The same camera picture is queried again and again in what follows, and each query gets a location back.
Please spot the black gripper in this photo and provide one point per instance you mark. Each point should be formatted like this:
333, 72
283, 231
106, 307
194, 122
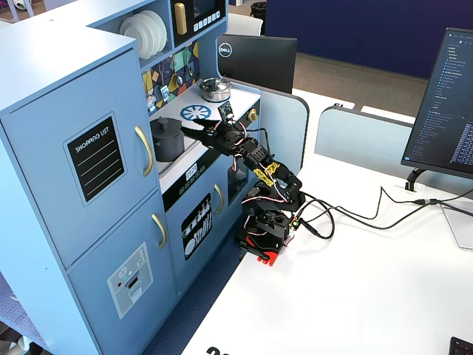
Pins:
215, 135

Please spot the dark gray pot lid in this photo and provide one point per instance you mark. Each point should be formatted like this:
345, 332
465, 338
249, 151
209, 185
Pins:
165, 130

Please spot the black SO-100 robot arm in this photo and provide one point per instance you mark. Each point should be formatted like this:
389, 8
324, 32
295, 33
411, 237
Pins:
258, 153

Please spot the silver toy pot with lid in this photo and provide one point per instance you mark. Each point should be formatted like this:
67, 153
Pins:
214, 90

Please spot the dark gray toy pot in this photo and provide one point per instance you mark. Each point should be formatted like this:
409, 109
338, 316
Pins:
170, 149

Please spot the gold stove knob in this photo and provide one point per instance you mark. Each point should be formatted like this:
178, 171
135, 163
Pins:
252, 115

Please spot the hanging toy spatula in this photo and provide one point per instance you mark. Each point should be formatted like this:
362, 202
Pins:
165, 90

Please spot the hanging toy ladle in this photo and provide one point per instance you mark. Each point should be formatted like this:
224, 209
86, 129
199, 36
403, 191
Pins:
179, 75

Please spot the hanging toy strainer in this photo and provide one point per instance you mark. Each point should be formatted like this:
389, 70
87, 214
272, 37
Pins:
151, 101

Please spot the hanging toy spoon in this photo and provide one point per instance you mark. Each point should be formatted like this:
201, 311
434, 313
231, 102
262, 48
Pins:
190, 68

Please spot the light blue rounded desk divider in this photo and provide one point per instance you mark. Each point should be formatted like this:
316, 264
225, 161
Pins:
284, 122

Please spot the black Dell monitor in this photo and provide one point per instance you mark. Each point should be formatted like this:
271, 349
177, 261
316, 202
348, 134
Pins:
258, 61

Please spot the white toy plate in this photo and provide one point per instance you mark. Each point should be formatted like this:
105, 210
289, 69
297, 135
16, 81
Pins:
162, 27
152, 31
135, 38

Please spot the black shopping list board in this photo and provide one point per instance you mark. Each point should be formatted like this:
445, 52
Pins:
96, 161

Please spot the white chair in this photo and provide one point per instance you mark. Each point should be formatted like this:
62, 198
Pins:
244, 24

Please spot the blue toy kitchen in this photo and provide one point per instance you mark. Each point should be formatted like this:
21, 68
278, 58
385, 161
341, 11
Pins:
74, 148

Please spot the black clamp lever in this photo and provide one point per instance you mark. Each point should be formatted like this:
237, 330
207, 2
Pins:
255, 251

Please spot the black trash bin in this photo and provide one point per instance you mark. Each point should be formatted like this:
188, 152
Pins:
258, 9

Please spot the light blue wide desk divider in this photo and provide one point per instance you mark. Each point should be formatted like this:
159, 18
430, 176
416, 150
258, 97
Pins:
362, 140

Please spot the black monitor showing code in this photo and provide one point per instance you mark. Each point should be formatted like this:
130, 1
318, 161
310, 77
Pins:
443, 103

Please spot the gray monitor stand base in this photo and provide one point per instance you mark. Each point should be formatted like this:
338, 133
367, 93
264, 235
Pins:
460, 225

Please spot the black keyboard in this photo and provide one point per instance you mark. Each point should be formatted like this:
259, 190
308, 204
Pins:
462, 345

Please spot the small wrist camera board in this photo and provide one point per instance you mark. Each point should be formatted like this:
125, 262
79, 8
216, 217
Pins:
225, 109

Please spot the red robot base mount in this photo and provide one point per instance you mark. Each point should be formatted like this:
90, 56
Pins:
271, 255

